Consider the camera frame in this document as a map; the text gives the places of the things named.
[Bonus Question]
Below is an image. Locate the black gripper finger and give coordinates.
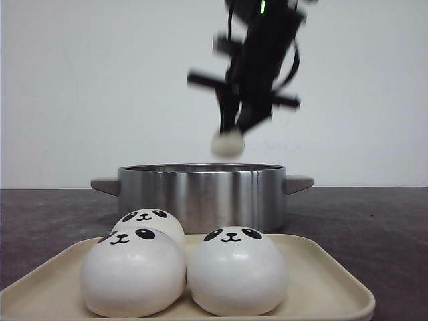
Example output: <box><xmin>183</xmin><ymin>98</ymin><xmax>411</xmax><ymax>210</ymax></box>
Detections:
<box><xmin>217</xmin><ymin>90</ymin><xmax>242</xmax><ymax>134</ymax></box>
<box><xmin>237</xmin><ymin>95</ymin><xmax>272</xmax><ymax>134</ymax></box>

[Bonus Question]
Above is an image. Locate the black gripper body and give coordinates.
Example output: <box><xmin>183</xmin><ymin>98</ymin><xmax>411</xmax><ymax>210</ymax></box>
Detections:
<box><xmin>187</xmin><ymin>1</ymin><xmax>306</xmax><ymax>109</ymax></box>

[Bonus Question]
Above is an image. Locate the panda bun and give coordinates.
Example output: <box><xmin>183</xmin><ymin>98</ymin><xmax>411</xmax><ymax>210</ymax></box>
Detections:
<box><xmin>211</xmin><ymin>130</ymin><xmax>245</xmax><ymax>158</ymax></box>
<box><xmin>80</xmin><ymin>227</ymin><xmax>186</xmax><ymax>318</ymax></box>
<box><xmin>187</xmin><ymin>226</ymin><xmax>289</xmax><ymax>316</ymax></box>
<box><xmin>112</xmin><ymin>208</ymin><xmax>186</xmax><ymax>249</ymax></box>

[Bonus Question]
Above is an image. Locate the stainless steel steamer pot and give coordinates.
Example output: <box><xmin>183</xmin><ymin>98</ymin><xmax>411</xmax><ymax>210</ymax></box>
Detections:
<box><xmin>90</xmin><ymin>163</ymin><xmax>314</xmax><ymax>234</ymax></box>

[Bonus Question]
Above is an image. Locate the beige square plastic tray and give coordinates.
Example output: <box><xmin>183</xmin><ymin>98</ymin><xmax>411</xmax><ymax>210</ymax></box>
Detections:
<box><xmin>1</xmin><ymin>234</ymin><xmax>376</xmax><ymax>320</ymax></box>

